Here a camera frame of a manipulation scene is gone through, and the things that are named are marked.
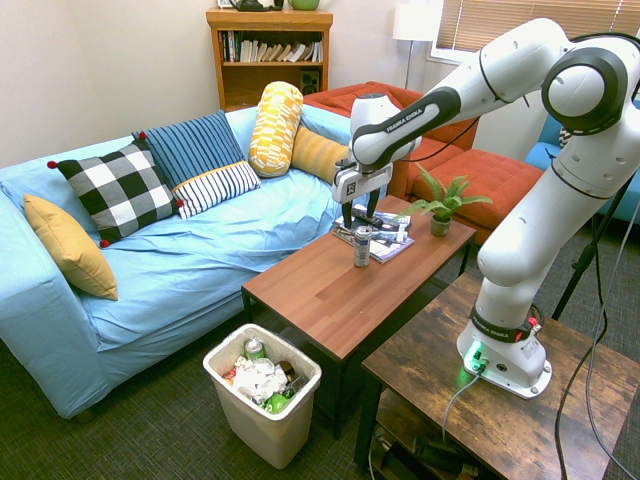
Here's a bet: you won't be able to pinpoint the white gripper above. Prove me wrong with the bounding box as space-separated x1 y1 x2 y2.
331 160 394 230

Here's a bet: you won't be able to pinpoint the silver drink can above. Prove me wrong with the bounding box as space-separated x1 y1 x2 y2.
353 225 374 269

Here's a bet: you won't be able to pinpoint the beige plastic trash bin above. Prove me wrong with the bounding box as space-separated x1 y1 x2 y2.
202 322 323 470

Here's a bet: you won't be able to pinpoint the black remote control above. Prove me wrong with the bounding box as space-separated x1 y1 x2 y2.
351 207 385 227

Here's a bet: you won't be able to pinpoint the white cover magazine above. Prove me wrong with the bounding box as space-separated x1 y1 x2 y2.
331 227 416 265

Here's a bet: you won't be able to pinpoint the mustard striped pillow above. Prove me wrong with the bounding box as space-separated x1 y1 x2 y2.
290 125 351 185

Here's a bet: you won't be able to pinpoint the small potted fern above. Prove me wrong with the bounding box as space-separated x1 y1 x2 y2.
394 162 494 238

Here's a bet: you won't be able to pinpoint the reddish wood coffee table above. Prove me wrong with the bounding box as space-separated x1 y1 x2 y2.
241 193 478 441

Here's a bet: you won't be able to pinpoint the yellow patterned bolster pillow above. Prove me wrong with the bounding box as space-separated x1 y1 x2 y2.
248 80 305 179

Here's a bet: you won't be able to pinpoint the orange sofa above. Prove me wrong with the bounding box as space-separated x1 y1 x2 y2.
302 81 546 246

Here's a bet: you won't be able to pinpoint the wooden bookshelf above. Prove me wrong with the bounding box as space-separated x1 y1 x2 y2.
205 7 335 112

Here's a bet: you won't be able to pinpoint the blue striped pillow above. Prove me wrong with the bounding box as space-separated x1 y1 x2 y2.
131 109 262 220

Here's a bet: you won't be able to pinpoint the light blue sofa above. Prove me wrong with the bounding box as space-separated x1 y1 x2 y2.
0 105 389 420

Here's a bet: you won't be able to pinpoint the row of books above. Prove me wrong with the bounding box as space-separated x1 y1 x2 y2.
221 30 324 64

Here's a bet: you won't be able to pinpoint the blue armchair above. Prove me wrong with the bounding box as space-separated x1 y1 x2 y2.
524 98 640 225

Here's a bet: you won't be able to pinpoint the white floor lamp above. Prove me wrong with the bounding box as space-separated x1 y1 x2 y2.
391 0 445 91

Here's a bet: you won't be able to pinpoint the crumpled white paper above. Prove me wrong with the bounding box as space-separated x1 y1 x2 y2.
232 355 289 404

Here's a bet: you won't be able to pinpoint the wooden window blinds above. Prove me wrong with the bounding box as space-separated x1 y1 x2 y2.
435 0 640 57

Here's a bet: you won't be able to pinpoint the black tripod stand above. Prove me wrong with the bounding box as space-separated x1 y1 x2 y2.
551 179 635 321

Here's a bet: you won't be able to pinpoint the black object on shelf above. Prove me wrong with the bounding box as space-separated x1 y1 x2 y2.
233 0 285 12

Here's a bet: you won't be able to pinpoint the black white checked pillow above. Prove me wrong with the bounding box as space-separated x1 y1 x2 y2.
47 131 185 249

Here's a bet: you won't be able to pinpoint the black power box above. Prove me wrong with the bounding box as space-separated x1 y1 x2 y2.
412 434 480 477

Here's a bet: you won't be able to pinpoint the rustic dark wood table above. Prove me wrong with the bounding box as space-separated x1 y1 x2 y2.
353 272 640 480

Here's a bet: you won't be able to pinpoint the plain mustard pillow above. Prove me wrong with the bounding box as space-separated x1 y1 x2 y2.
23 193 120 302

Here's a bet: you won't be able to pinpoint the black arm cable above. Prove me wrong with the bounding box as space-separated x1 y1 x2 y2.
399 115 482 166

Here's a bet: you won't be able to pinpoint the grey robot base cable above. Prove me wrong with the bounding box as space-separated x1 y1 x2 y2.
441 370 482 444

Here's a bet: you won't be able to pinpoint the thin grey cable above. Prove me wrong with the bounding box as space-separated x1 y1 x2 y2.
583 197 640 480

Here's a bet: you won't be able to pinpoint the black floor cable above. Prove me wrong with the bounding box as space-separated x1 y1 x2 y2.
553 219 610 480

